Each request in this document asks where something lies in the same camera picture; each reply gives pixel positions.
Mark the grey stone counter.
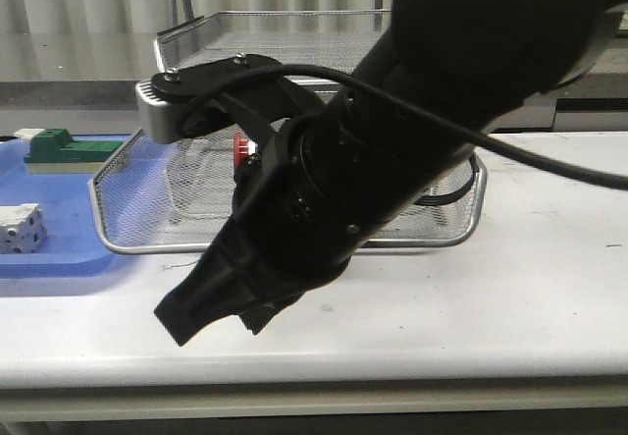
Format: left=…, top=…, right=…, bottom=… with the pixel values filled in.
left=1, top=33, right=627, bottom=136

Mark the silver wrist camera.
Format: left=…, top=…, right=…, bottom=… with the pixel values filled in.
left=135, top=80, right=188, bottom=144

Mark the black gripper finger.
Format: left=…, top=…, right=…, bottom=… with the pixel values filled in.
left=154, top=219, right=261, bottom=347
left=238, top=295, right=299, bottom=335

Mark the silver mesh tray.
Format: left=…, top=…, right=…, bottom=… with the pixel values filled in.
left=88, top=128, right=488, bottom=254
left=164, top=152, right=447, bottom=225
left=153, top=10, right=391, bottom=73

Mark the thin wire scrap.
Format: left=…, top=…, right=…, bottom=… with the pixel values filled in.
left=161, top=260, right=198, bottom=270

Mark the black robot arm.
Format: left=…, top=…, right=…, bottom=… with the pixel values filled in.
left=151, top=0, right=627, bottom=345

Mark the blue plastic tray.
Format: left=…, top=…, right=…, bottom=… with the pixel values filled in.
left=1, top=139, right=114, bottom=278

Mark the white terminal block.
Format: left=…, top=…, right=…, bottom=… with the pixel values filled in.
left=1, top=203, right=47, bottom=254

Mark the green terminal block component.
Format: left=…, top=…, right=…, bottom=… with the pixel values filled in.
left=24, top=129, right=123, bottom=174

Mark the silver mesh rack frame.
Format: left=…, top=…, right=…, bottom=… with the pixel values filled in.
left=150, top=0, right=351, bottom=140

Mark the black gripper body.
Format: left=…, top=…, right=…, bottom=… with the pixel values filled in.
left=230, top=115, right=354, bottom=303

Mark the red emergency stop button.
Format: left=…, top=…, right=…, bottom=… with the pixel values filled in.
left=233, top=132, right=258, bottom=169

